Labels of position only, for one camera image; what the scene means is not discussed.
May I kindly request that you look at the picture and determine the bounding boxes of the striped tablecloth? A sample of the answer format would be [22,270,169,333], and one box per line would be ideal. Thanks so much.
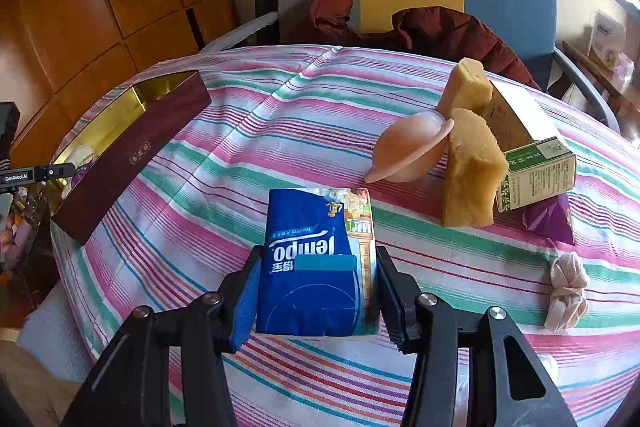
[50,44,640,427]

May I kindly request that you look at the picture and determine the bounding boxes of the beige knotted cloth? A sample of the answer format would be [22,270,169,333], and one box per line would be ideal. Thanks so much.
[543,252,590,334]

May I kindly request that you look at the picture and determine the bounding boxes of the maroon padded jacket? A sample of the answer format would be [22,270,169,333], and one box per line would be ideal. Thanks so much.
[309,0,543,92]

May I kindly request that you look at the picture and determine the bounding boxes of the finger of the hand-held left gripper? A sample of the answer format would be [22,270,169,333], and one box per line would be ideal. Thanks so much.
[34,162,77,188]

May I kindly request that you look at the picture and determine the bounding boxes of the small pink packet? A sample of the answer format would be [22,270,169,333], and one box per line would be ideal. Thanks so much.
[612,52,636,92]

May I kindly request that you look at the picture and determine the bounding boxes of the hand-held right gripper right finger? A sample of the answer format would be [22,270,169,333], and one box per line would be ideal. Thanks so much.
[375,246,581,427]

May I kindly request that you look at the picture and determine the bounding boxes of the green and white carton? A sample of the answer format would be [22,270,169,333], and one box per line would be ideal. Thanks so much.
[495,136,577,214]

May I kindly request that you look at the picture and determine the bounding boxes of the pink planet-shaped toy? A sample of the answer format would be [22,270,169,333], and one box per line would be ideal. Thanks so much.
[363,111,455,184]

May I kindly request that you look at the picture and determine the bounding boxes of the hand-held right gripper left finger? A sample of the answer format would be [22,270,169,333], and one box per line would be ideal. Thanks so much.
[60,246,264,427]

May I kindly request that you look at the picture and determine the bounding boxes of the maroon box with gold lining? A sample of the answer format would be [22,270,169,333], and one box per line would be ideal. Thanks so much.
[50,69,212,247]

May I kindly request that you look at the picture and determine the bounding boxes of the yellow sponge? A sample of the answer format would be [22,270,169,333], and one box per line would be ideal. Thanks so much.
[442,108,510,229]
[436,58,494,118]

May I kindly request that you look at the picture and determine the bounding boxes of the wooden side table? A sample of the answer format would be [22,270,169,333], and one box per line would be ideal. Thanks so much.
[560,41,640,118]

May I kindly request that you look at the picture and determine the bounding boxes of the blue tissue pack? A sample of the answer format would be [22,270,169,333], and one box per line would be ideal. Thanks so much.
[255,187,382,339]

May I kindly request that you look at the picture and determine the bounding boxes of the white printed box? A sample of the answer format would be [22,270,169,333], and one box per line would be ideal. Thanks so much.
[590,9,627,68]

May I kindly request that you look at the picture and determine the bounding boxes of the purple snack packet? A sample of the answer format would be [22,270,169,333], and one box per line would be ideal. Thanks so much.
[522,193,576,246]

